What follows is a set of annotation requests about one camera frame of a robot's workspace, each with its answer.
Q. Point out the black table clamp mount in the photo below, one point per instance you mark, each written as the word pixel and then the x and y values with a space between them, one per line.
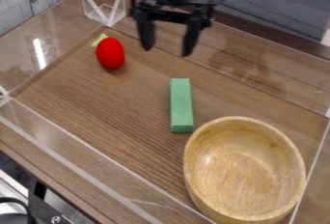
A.
pixel 40 209

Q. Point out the green rectangular block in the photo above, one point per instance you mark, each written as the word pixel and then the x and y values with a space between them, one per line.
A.
pixel 180 105

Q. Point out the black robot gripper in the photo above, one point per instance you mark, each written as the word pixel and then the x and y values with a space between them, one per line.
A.
pixel 191 11

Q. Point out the clear acrylic corner bracket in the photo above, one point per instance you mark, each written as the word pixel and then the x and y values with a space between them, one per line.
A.
pixel 105 14

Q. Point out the wooden bowl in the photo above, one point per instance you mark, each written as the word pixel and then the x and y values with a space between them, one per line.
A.
pixel 244 171

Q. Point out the clear acrylic tray wall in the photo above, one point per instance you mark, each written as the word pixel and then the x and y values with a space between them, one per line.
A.
pixel 96 184

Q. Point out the red plush strawberry toy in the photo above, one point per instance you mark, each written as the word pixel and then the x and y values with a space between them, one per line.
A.
pixel 109 52

